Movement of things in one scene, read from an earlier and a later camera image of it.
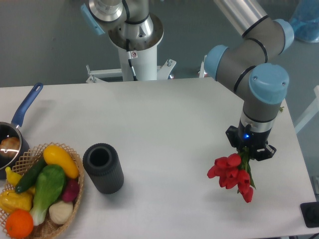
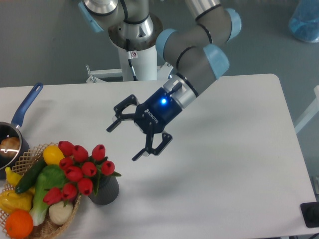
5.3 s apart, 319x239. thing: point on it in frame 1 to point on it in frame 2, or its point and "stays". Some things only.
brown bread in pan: (10, 143) stays
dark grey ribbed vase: (103, 163) to (107, 190)
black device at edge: (310, 211) stays
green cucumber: (30, 176) stays
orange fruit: (19, 223) stays
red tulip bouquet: (233, 171) to (82, 174)
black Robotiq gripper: (243, 136) to (153, 116)
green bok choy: (50, 181) stays
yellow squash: (54, 155) stays
